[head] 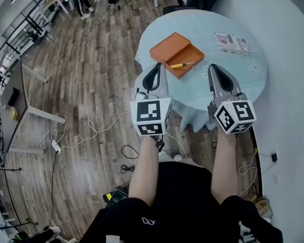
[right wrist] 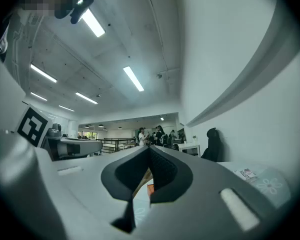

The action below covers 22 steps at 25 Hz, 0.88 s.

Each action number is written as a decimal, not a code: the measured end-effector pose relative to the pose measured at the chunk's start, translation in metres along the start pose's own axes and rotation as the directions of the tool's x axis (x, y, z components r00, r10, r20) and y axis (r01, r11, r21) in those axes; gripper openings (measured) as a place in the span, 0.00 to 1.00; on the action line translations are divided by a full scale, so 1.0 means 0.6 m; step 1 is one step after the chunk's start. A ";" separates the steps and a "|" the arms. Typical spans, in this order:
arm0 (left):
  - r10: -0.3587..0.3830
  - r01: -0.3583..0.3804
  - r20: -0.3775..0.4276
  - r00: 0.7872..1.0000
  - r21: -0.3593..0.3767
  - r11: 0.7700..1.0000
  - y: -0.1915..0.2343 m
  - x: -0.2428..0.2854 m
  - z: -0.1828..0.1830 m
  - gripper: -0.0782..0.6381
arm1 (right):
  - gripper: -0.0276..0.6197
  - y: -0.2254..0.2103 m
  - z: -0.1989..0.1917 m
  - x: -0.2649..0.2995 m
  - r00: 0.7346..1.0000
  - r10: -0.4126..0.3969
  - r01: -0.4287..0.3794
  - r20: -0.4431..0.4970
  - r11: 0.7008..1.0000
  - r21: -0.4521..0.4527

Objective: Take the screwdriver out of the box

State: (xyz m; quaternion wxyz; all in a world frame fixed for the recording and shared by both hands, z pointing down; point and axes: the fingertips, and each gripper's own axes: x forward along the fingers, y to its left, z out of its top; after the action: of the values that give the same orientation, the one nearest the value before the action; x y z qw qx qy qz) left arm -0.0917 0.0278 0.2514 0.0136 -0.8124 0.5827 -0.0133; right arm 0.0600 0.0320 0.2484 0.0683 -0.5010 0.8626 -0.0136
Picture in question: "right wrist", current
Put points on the person's white shirt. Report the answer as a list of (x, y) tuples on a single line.
[(17, 49)]

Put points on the ceiling security camera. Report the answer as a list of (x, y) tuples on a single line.
[(159, 76)]

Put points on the black metal railing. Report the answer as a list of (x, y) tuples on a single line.
[(115, 144)]

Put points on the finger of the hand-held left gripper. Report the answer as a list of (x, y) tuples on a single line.
[(92, 146)]

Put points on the ceiling light strip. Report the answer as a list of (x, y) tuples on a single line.
[(43, 73), (38, 96), (133, 79), (66, 108), (93, 22), (86, 98)]

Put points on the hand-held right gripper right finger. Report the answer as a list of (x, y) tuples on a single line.
[(202, 196)]

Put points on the black office chair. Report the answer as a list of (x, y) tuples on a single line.
[(213, 146)]

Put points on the black head-worn camera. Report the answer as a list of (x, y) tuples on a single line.
[(81, 5)]

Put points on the orange plastic item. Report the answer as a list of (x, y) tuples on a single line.
[(150, 190)]

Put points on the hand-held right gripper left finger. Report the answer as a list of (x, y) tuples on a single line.
[(90, 184)]

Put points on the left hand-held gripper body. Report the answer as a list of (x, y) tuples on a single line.
[(33, 127)]

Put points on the white table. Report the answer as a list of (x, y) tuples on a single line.
[(188, 146)]

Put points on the ceiling conduit pipe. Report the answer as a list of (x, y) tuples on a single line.
[(158, 31)]

